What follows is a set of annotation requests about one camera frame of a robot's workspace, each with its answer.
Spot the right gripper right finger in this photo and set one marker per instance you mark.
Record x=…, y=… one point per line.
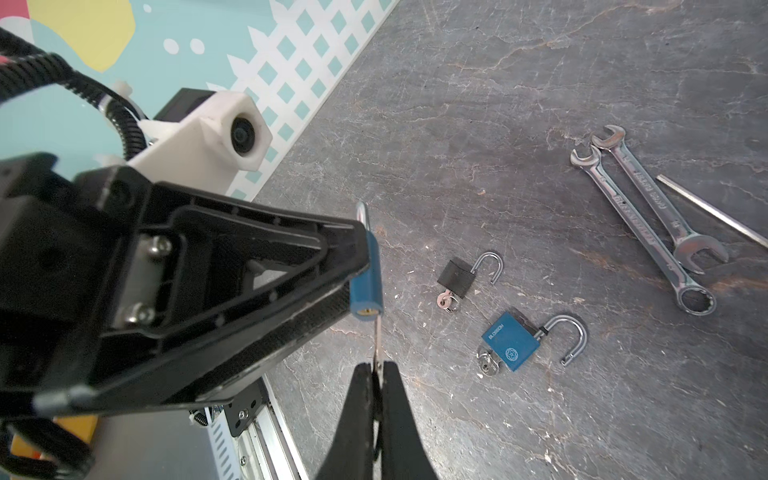
x=401, y=451

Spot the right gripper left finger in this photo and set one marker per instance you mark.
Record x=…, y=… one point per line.
x=351, y=453

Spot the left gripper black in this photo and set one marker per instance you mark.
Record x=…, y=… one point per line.
x=119, y=295

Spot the large blue padlock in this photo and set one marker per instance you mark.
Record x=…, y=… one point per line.
x=514, y=343

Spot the black padlock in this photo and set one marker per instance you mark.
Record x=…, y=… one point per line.
x=458, y=276

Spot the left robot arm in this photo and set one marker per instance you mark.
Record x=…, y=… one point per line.
x=66, y=84

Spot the metal hex key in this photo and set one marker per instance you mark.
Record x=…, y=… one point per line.
x=714, y=211

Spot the yellow bowl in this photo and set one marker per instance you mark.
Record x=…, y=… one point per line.
x=66, y=440

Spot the longer silver wrench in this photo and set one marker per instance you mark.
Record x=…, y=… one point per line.
x=690, y=296

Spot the shorter silver wrench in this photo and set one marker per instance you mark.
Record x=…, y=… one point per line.
x=687, y=242

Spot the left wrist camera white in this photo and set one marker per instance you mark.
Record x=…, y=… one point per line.
x=201, y=139

